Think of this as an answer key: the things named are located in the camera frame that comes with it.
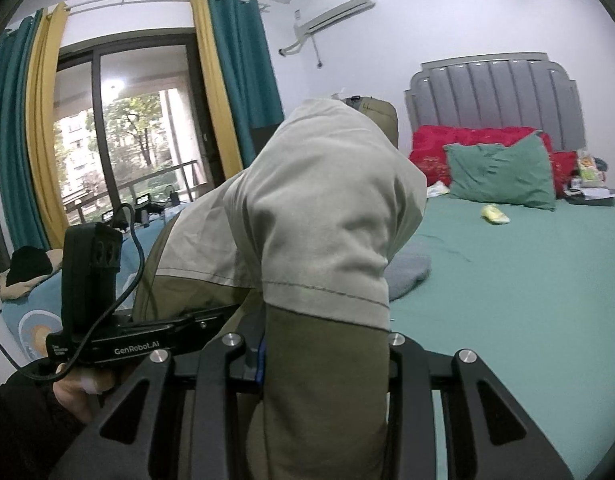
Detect olive green garment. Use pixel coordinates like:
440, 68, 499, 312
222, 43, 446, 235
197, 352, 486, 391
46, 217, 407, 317
133, 99, 427, 479

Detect person's left hand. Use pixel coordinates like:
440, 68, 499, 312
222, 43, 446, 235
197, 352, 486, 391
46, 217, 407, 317
52, 368, 114, 425

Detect light blue patterned blanket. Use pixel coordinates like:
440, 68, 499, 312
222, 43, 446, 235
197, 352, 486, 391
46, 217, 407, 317
0, 211, 184, 361

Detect glass balcony door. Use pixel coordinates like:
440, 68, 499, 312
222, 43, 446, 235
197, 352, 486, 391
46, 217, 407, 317
54, 29, 224, 224

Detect teal bed sheet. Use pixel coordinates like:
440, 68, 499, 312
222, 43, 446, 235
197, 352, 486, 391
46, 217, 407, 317
391, 196, 615, 479

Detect grey folded garment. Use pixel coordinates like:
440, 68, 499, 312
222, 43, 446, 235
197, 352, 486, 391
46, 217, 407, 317
385, 245, 431, 301

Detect left teal yellow curtain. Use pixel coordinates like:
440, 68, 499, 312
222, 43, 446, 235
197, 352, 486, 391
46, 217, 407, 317
0, 2, 69, 249

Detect teal and yellow curtain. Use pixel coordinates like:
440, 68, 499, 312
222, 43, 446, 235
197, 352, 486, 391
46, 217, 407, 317
190, 0, 284, 178

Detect yellow-green small item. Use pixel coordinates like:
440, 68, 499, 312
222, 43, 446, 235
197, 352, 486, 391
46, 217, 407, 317
481, 204, 510, 226

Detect green pillow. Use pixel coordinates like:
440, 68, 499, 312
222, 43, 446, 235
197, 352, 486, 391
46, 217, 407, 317
444, 133, 557, 210

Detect red pillow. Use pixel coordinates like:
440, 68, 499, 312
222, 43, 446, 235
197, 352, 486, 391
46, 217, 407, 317
409, 125, 577, 198

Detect items on nightstand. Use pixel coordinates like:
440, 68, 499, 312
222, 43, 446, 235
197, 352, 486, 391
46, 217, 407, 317
563, 148, 615, 207

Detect grey padded headboard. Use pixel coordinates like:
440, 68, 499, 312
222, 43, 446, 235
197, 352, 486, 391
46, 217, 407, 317
405, 52, 586, 151

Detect white air conditioner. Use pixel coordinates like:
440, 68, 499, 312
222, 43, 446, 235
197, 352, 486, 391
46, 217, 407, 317
278, 0, 376, 70

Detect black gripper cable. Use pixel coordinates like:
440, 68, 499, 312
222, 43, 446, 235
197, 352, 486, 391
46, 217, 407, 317
0, 201, 147, 384

